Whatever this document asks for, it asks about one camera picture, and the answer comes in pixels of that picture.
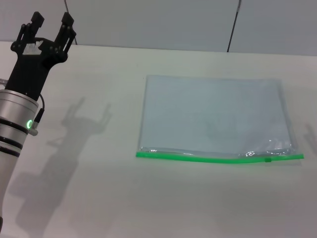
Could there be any clear green-zip document bag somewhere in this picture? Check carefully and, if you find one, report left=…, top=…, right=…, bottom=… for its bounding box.
left=135, top=74, right=305, bottom=165

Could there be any left wrist cable connector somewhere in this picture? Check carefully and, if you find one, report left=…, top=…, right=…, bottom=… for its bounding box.
left=31, top=95, right=46, bottom=136

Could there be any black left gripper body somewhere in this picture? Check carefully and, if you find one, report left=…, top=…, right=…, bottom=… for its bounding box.
left=4, top=36, right=68, bottom=100

